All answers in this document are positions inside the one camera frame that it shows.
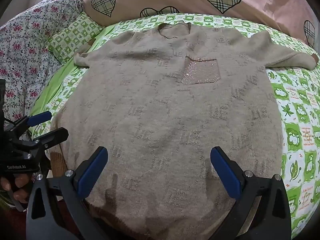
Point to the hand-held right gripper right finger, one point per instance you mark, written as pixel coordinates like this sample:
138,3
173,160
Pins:
226,175

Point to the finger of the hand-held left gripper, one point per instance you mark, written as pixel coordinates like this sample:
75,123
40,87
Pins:
40,118
55,135

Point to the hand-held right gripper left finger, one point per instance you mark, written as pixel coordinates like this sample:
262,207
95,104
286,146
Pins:
92,172

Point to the person's left hand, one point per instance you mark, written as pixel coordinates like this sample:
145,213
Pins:
21,181

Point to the floral blanket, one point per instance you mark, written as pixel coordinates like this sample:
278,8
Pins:
25,55

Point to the green checkered bedsheet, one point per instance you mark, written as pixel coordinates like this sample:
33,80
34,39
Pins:
297,130

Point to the green checkered pillow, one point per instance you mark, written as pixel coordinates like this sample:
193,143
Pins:
72,37

